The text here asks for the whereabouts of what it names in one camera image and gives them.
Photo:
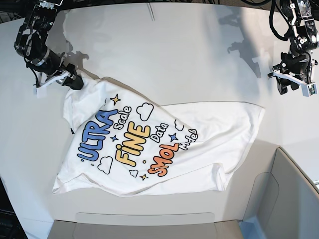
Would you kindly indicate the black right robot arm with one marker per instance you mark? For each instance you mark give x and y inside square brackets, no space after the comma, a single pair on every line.
[31,39]

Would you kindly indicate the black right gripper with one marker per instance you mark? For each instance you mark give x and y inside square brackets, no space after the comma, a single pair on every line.
[51,68]

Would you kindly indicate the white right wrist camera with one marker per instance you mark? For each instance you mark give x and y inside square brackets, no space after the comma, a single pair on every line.
[40,92]

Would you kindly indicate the white printed t-shirt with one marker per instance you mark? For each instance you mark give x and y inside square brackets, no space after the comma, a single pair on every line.
[128,146]

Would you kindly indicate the grey cardboard box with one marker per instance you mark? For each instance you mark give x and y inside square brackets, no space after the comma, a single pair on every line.
[284,204]

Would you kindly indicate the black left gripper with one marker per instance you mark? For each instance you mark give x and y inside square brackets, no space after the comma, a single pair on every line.
[293,71]

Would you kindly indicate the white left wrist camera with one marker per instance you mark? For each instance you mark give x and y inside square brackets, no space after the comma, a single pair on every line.
[309,89]

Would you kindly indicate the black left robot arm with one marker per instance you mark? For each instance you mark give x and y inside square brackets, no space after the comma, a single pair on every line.
[302,33]

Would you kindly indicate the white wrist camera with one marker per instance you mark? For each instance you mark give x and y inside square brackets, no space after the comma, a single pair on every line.
[309,89]
[40,92]

